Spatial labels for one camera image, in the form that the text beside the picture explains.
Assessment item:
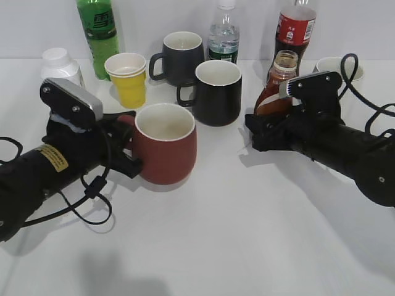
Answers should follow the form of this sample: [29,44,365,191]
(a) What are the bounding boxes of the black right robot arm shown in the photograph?
[245,107,394,207]

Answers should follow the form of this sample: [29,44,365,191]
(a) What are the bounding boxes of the yellow paper cup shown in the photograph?
[104,52,146,109]

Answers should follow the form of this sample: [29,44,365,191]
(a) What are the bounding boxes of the cola bottle red label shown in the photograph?
[274,1,317,75]

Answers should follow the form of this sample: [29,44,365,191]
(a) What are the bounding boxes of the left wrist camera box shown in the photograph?
[40,78,104,133]

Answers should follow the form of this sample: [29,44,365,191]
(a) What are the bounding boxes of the clear water bottle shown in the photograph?
[207,0,239,64]

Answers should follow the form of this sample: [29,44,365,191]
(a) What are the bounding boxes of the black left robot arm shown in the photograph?
[1,111,142,241]

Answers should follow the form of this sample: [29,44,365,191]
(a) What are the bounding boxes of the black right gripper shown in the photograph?
[244,106,344,151]

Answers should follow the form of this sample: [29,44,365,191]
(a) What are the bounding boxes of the black ceramic mug front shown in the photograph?
[177,60,242,126]

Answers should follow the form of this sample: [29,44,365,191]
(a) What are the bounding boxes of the white blueberry yogurt bottle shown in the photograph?
[41,47,85,88]

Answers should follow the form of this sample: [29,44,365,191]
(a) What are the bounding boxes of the red ceramic mug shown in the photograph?
[128,103,197,185]

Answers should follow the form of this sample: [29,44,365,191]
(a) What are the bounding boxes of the brown Nescafe coffee bottle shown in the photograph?
[254,50,299,115]

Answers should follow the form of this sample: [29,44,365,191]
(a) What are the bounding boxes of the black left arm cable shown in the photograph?
[0,121,112,226]

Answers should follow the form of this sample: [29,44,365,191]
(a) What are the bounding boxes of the green soda bottle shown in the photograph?
[76,1,119,80]

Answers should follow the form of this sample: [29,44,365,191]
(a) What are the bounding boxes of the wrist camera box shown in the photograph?
[40,78,104,133]
[278,71,343,118]

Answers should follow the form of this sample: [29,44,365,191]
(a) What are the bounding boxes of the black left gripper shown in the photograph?
[43,110,143,178]

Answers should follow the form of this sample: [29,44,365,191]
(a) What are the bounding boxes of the dark grey mug rear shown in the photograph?
[149,31,205,86]

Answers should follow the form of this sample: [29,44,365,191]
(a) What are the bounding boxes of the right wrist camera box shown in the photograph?
[278,71,343,118]

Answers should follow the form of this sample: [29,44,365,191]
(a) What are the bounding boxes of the white ceramic mug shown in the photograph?
[313,57,364,91]

